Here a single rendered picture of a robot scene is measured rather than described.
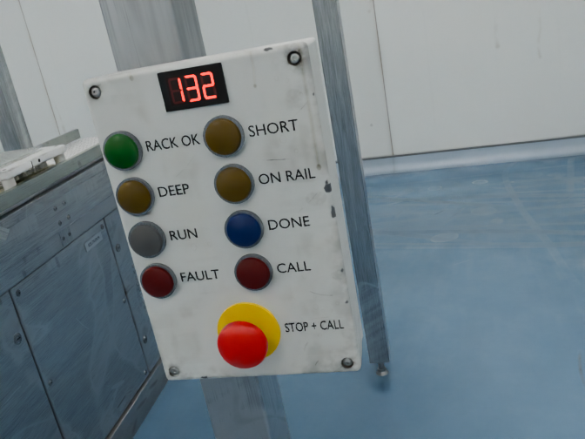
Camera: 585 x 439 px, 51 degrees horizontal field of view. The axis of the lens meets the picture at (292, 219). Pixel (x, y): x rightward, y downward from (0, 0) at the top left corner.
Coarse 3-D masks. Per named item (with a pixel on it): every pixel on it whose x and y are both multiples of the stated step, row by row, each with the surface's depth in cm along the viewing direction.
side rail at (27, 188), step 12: (72, 156) 156; (84, 156) 159; (96, 156) 164; (60, 168) 148; (72, 168) 153; (36, 180) 138; (48, 180) 143; (12, 192) 130; (24, 192) 134; (0, 204) 126; (12, 204) 130
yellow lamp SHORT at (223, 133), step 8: (216, 120) 43; (224, 120) 43; (208, 128) 44; (216, 128) 43; (224, 128) 43; (232, 128) 43; (208, 136) 44; (216, 136) 44; (224, 136) 44; (232, 136) 43; (240, 136) 44; (208, 144) 44; (216, 144) 44; (224, 144) 44; (232, 144) 44; (216, 152) 44; (224, 152) 44; (232, 152) 44
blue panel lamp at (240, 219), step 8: (232, 216) 46; (240, 216) 46; (248, 216) 46; (232, 224) 46; (240, 224) 46; (248, 224) 46; (256, 224) 46; (232, 232) 46; (240, 232) 46; (248, 232) 46; (256, 232) 46; (232, 240) 46; (240, 240) 46; (248, 240) 46; (256, 240) 46
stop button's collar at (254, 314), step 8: (240, 304) 49; (248, 304) 49; (256, 304) 49; (224, 312) 49; (232, 312) 49; (240, 312) 49; (248, 312) 49; (256, 312) 49; (264, 312) 49; (224, 320) 50; (232, 320) 49; (240, 320) 49; (248, 320) 49; (256, 320) 49; (264, 320) 49; (272, 320) 49; (264, 328) 49; (272, 328) 49; (288, 328) 49; (296, 328) 49; (328, 328) 48; (336, 328) 48; (272, 336) 49; (272, 344) 50; (272, 352) 50
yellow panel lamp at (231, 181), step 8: (232, 168) 44; (224, 176) 45; (232, 176) 44; (240, 176) 44; (216, 184) 45; (224, 184) 45; (232, 184) 45; (240, 184) 45; (248, 184) 45; (224, 192) 45; (232, 192) 45; (240, 192) 45; (248, 192) 45; (232, 200) 45; (240, 200) 45
